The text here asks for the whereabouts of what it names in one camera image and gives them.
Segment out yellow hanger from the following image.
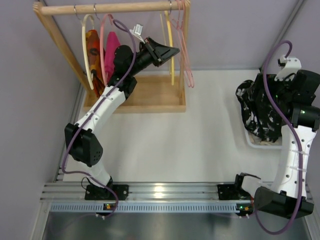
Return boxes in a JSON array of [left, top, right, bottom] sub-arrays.
[[160, 10, 175, 86]]

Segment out black white patterned trousers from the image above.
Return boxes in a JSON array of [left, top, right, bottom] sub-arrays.
[[234, 74, 285, 143]]

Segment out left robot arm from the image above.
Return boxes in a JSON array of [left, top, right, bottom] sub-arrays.
[[64, 37, 180, 198]]

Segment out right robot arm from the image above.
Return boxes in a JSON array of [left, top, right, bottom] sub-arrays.
[[217, 70, 320, 219]]

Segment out magenta trousers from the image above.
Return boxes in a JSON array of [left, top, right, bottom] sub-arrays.
[[104, 31, 121, 83]]

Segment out pink hanger with trousers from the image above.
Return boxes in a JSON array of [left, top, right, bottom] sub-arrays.
[[93, 3, 113, 86]]

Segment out empty pink hanger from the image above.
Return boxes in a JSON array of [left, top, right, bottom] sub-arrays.
[[170, 0, 195, 88]]

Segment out orange patterned trousers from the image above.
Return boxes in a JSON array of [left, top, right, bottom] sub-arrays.
[[85, 29, 105, 98]]

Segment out cream hanger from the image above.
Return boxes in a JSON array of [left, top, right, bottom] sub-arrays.
[[73, 5, 95, 90]]

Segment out wooden clothes rack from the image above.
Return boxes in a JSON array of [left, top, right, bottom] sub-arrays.
[[32, 0, 190, 114]]

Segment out white plastic basket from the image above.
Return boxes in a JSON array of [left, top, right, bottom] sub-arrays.
[[236, 84, 286, 151]]

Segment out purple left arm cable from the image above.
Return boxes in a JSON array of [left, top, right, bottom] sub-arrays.
[[61, 19, 137, 221]]

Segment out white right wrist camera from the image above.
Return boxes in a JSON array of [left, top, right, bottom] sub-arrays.
[[274, 55, 302, 82]]

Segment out grey slotted cable duct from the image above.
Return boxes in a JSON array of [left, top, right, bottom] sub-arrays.
[[50, 202, 253, 215]]

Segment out aluminium mounting rail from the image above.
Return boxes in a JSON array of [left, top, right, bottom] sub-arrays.
[[39, 181, 313, 202]]

